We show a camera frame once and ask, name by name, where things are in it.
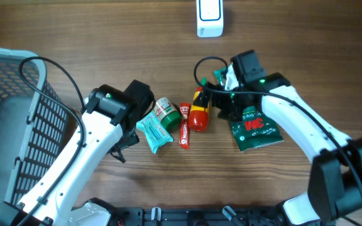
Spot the red chili sauce bottle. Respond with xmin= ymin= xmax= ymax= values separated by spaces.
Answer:
xmin=189 ymin=86 xmax=209 ymax=132

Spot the black camera cable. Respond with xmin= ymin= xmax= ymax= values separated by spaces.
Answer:
xmin=16 ymin=56 xmax=89 ymax=226
xmin=193 ymin=56 xmax=362 ymax=226

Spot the teal tissue pack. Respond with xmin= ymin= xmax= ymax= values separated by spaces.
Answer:
xmin=136 ymin=112 xmax=173 ymax=154

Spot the green 3M gloves package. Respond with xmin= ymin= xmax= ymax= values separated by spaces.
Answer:
xmin=212 ymin=67 xmax=285 ymax=153

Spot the green lid spice jar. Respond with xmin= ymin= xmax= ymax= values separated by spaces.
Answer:
xmin=153 ymin=97 xmax=181 ymax=131

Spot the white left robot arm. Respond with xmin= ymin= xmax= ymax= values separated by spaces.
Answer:
xmin=0 ymin=80 xmax=154 ymax=225

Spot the black mesh shopping basket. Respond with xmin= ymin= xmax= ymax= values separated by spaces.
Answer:
xmin=0 ymin=48 xmax=69 ymax=205

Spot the black left camera cable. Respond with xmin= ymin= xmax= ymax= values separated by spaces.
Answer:
xmin=16 ymin=56 xmax=89 ymax=226

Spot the red coffee stick sachet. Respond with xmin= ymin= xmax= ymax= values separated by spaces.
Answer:
xmin=179 ymin=103 xmax=191 ymax=149

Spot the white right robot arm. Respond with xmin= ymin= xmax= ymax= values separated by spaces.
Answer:
xmin=201 ymin=50 xmax=362 ymax=225

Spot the white barcode scanner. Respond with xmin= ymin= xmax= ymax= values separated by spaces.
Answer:
xmin=196 ymin=0 xmax=224 ymax=38

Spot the black right camera cable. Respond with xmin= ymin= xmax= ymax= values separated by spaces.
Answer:
xmin=193 ymin=56 xmax=362 ymax=226

